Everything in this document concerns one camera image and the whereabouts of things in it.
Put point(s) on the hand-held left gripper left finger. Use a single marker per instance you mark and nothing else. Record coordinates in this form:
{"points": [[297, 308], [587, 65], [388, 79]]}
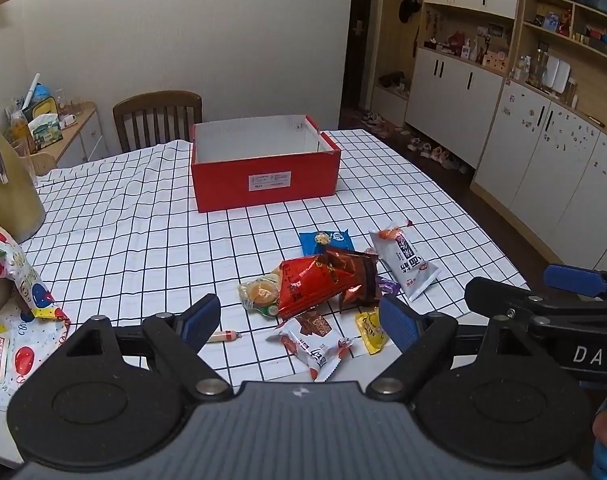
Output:
{"points": [[203, 317]]}

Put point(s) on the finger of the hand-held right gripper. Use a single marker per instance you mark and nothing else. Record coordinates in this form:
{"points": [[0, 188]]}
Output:
{"points": [[498, 297], [576, 280]]}

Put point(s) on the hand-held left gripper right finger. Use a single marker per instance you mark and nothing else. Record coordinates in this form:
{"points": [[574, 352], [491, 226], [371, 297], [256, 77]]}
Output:
{"points": [[398, 322]]}

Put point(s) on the small yellow snack packet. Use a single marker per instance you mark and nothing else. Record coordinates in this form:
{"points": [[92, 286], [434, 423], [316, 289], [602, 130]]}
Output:
{"points": [[371, 335]]}

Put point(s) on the large white snack packet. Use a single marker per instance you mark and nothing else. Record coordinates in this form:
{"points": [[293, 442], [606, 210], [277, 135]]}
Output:
{"points": [[403, 260]]}

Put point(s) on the brown foil snack packet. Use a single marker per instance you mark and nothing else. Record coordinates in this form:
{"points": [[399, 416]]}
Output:
{"points": [[363, 270]]}

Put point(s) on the white packet with brown picture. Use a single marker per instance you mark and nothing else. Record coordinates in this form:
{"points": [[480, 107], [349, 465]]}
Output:
{"points": [[313, 355]]}

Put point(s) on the red snack bag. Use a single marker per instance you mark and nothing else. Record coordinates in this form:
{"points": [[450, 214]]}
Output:
{"points": [[308, 290]]}

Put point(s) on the blue cookie packet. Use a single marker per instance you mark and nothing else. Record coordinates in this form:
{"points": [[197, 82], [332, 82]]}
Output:
{"points": [[339, 240]]}

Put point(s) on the red cardboard box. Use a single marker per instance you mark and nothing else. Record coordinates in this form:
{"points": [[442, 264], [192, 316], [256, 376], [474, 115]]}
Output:
{"points": [[263, 185]]}

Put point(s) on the small sausage stick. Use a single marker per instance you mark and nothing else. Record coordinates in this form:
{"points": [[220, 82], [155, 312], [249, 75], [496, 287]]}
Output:
{"points": [[223, 336]]}

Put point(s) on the purple wrapped candy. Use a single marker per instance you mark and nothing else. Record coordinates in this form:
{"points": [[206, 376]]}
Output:
{"points": [[386, 284]]}

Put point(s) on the white black checked tablecloth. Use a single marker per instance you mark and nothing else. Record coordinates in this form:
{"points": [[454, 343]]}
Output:
{"points": [[133, 240]]}

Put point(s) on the row of shoes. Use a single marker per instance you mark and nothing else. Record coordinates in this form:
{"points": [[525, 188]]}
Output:
{"points": [[423, 147]]}

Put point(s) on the balloon print gift bag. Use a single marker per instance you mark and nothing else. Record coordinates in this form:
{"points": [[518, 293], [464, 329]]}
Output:
{"points": [[28, 355]]}

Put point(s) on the white wooden side cabinet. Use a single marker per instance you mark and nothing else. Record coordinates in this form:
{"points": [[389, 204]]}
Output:
{"points": [[83, 140]]}

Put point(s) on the brown wooden chair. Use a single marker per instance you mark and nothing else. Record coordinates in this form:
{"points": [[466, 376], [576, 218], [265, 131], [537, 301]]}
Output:
{"points": [[156, 100]]}

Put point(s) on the tall clear glass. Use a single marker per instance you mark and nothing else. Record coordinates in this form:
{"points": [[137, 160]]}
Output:
{"points": [[25, 160]]}

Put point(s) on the green white tissue box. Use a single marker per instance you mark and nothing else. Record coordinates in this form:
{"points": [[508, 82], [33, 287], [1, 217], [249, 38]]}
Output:
{"points": [[45, 132]]}

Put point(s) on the yellow bag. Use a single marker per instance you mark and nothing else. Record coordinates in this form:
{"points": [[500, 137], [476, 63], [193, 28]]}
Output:
{"points": [[45, 107]]}

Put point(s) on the jar with orange contents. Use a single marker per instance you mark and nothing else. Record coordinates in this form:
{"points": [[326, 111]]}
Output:
{"points": [[18, 127]]}

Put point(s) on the blue round container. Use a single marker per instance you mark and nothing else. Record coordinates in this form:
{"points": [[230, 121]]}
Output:
{"points": [[42, 92]]}

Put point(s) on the dark wooden door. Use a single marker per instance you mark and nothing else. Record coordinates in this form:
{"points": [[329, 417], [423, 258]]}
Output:
{"points": [[356, 45]]}

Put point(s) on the white stick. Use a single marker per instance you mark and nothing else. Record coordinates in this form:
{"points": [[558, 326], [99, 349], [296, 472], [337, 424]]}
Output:
{"points": [[33, 87]]}

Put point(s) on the black hanging bag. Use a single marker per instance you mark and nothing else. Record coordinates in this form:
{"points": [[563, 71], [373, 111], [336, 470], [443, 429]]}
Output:
{"points": [[410, 5]]}

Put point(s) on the white wall cabinet unit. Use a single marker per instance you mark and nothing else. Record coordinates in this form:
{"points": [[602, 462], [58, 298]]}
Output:
{"points": [[533, 170]]}

